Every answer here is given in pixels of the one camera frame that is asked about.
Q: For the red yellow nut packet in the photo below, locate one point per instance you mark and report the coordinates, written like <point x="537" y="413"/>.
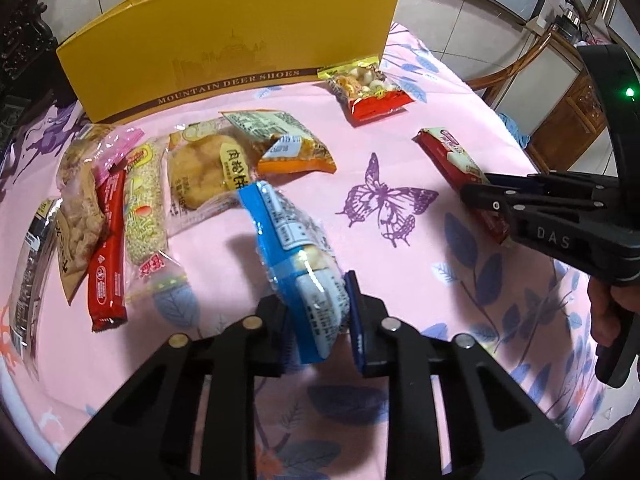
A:
<point x="364" y="90"/>

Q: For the sesame bar packet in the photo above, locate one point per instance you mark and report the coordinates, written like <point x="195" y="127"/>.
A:
<point x="150" y="267"/>

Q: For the red white snack bar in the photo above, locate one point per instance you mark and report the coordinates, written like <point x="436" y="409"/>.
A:
<point x="458" y="168"/>

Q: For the pink floral table cloth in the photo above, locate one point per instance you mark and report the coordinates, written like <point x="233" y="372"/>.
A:
<point x="392" y="218"/>

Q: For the orange green snack packet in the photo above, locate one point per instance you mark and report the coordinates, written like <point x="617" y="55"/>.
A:
<point x="279" y="143"/>

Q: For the meat floss cake packet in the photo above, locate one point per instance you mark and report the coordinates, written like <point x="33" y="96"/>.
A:
<point x="206" y="163"/>

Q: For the pink cookie bag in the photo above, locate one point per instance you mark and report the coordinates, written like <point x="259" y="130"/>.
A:
<point x="112" y="150"/>

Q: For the red snack stick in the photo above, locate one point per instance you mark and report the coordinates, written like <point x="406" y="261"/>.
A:
<point x="106" y="304"/>

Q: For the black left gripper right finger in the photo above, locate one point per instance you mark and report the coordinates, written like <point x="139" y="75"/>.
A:
<point x="453" y="411"/>

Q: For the yellow cardboard shoe box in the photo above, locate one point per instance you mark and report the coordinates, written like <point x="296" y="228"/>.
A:
<point x="144" y="56"/>

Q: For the blue clear cracker packet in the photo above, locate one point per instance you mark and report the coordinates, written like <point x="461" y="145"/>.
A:
<point x="301" y="268"/>

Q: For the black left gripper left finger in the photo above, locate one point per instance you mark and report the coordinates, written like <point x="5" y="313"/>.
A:
<point x="147" y="429"/>

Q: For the blue cloth on chair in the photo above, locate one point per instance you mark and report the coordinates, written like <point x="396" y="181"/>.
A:
<point x="515" y="131"/>

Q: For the wooden chair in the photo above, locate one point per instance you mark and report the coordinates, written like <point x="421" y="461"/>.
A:
<point x="551" y="98"/>

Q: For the brown paper peanut bag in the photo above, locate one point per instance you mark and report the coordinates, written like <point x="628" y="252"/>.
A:
<point x="79" y="223"/>

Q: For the black silver snack stick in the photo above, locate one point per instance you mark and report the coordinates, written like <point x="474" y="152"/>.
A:
<point x="29" y="278"/>

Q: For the right hand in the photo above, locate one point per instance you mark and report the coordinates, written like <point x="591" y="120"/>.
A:
<point x="605" y="326"/>

